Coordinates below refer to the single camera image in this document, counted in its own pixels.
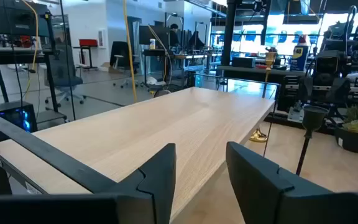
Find gold candlestick holder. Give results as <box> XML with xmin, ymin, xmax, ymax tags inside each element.
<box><xmin>249</xmin><ymin>50</ymin><xmax>278</xmax><ymax>143</ymax></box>

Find black candlestick holder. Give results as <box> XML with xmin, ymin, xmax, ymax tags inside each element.
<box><xmin>295</xmin><ymin>105</ymin><xmax>329</xmax><ymax>176</ymax></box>

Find yellow hanging cable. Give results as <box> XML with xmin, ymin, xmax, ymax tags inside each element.
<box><xmin>122</xmin><ymin>0</ymin><xmax>139</xmax><ymax>104</ymax></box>

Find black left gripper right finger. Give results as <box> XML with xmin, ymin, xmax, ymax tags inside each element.
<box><xmin>225</xmin><ymin>141</ymin><xmax>354</xmax><ymax>224</ymax></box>

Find potted succulent plant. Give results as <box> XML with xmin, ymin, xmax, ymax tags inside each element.
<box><xmin>334</xmin><ymin>101</ymin><xmax>358</xmax><ymax>155</ymax></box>

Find blue WD-40 spray can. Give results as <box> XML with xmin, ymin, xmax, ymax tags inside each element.
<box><xmin>290</xmin><ymin>35</ymin><xmax>310</xmax><ymax>72</ymax></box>

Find computer tower with blue light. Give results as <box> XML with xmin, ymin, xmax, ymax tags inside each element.
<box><xmin>0</xmin><ymin>100</ymin><xmax>39</xmax><ymax>134</ymax></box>

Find light wood shelf riser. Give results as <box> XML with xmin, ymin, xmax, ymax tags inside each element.
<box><xmin>0</xmin><ymin>73</ymin><xmax>282</xmax><ymax>224</ymax></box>

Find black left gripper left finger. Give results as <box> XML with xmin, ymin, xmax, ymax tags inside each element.
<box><xmin>104</xmin><ymin>142</ymin><xmax>177</xmax><ymax>224</ymax></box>

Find person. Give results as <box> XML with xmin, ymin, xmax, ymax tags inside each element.
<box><xmin>168</xmin><ymin>23</ymin><xmax>180</xmax><ymax>48</ymax></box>

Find black office chair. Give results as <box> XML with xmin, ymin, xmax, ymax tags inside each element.
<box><xmin>109</xmin><ymin>40</ymin><xmax>140</xmax><ymax>88</ymax></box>

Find red seat on black stand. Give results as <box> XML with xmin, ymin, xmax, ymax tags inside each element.
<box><xmin>73</xmin><ymin>38</ymin><xmax>99</xmax><ymax>70</ymax></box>

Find black standing desk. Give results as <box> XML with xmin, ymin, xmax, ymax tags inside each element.
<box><xmin>0</xmin><ymin>45</ymin><xmax>68</xmax><ymax>123</ymax></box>

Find black monitor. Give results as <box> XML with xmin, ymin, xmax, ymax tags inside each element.
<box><xmin>0</xmin><ymin>0</ymin><xmax>50</xmax><ymax>38</ymax></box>

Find grey mesh office chair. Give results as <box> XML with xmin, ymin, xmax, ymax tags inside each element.
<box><xmin>44</xmin><ymin>45</ymin><xmax>87</xmax><ymax>107</ymax></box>

